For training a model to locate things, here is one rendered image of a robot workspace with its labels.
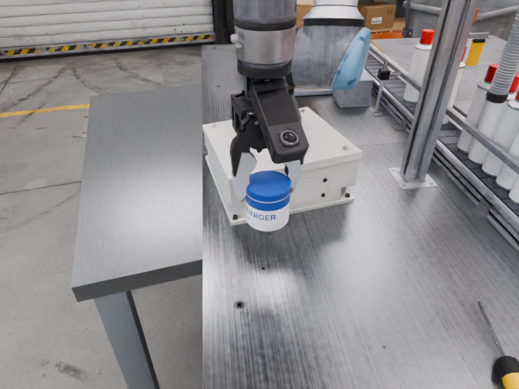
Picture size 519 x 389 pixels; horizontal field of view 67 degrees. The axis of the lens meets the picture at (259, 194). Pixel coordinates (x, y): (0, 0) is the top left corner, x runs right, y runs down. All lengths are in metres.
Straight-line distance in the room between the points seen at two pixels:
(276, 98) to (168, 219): 0.43
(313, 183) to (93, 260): 0.45
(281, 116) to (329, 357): 0.35
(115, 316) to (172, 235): 0.20
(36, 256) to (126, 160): 1.20
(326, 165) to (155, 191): 0.40
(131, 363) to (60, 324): 0.89
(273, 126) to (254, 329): 0.32
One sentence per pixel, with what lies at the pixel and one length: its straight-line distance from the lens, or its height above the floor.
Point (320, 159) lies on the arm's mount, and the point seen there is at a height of 0.95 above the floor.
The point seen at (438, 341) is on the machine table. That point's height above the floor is 0.83.
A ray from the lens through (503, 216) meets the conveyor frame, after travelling 0.92.
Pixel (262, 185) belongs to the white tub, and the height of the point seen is 1.02.
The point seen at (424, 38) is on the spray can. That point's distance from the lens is 1.25.
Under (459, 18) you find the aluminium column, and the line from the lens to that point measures 0.86.
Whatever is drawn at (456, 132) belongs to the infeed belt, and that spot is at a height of 0.88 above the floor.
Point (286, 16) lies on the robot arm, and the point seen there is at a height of 1.26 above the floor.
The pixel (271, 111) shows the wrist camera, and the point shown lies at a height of 1.15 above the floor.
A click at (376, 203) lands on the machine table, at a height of 0.83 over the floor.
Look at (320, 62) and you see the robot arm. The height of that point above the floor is 1.12.
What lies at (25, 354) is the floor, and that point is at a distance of 1.82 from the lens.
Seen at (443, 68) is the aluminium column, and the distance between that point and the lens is 0.88.
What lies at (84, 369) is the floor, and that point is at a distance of 1.68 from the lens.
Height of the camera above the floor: 1.35
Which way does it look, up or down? 36 degrees down
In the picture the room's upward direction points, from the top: straight up
